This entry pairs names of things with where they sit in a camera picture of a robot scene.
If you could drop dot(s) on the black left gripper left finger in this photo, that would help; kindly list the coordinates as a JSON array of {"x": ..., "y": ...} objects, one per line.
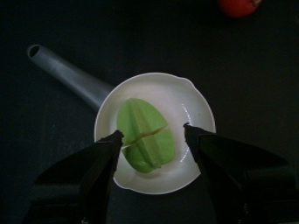
[{"x": 97, "y": 169}]

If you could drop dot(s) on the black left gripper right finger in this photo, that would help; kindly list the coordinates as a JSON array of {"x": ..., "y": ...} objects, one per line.
[{"x": 221, "y": 163}]

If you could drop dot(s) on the green toy starfruit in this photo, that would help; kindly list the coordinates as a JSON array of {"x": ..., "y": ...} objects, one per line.
[{"x": 145, "y": 135}]

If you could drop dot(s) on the red toy fruit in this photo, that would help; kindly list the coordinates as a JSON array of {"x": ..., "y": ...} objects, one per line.
[{"x": 237, "y": 6}]

